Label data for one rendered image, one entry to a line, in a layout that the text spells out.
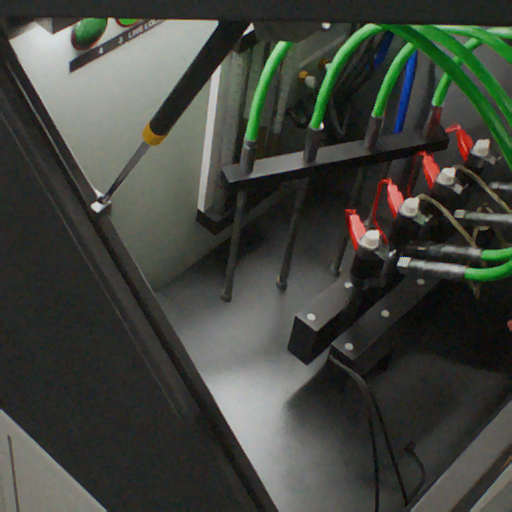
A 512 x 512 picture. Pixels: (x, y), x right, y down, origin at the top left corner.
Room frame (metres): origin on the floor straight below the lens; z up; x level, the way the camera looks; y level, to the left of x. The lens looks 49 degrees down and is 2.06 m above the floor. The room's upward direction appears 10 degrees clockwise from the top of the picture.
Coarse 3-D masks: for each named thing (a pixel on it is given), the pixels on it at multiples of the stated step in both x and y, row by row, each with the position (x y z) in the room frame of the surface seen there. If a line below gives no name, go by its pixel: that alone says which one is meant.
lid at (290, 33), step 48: (0, 0) 0.66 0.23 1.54; (48, 0) 0.63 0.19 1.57; (96, 0) 0.60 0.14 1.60; (144, 0) 0.58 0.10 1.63; (192, 0) 0.55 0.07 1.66; (240, 0) 0.53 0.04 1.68; (288, 0) 0.51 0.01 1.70; (336, 0) 0.49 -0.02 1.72; (384, 0) 0.48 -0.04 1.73; (432, 0) 0.46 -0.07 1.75; (480, 0) 0.45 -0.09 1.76
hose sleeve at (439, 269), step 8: (416, 264) 0.82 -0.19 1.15; (424, 264) 0.81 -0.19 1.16; (432, 264) 0.81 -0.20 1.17; (440, 264) 0.80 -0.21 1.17; (448, 264) 0.80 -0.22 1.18; (416, 272) 0.81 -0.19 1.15; (424, 272) 0.80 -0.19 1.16; (432, 272) 0.80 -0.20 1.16; (440, 272) 0.80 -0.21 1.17; (448, 272) 0.79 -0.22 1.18; (456, 272) 0.79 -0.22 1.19; (464, 272) 0.78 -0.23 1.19; (456, 280) 0.78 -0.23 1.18; (464, 280) 0.78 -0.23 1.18
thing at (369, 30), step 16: (368, 32) 0.99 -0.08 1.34; (432, 32) 0.94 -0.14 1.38; (352, 48) 1.00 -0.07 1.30; (448, 48) 0.93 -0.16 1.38; (464, 48) 0.93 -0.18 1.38; (336, 64) 1.00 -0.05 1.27; (480, 64) 0.91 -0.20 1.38; (480, 80) 0.90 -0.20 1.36; (496, 80) 0.90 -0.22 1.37; (320, 96) 1.01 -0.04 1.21; (496, 96) 0.89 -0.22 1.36; (320, 112) 1.01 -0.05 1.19; (320, 128) 1.01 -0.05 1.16; (432, 256) 0.89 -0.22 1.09; (448, 256) 0.88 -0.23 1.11; (464, 256) 0.87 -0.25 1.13; (480, 256) 0.86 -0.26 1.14; (496, 256) 0.85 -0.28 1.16
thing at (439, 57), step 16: (400, 32) 0.87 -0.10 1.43; (416, 32) 0.87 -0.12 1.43; (288, 48) 0.95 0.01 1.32; (432, 48) 0.85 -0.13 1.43; (272, 64) 0.96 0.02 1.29; (448, 64) 0.84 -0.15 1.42; (464, 80) 0.83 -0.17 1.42; (256, 96) 0.97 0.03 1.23; (480, 96) 0.82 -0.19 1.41; (256, 112) 0.97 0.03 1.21; (480, 112) 0.81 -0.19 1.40; (256, 128) 0.97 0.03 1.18; (496, 128) 0.80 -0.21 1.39; (256, 144) 0.97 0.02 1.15; (480, 272) 0.77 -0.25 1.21; (496, 272) 0.76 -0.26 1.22
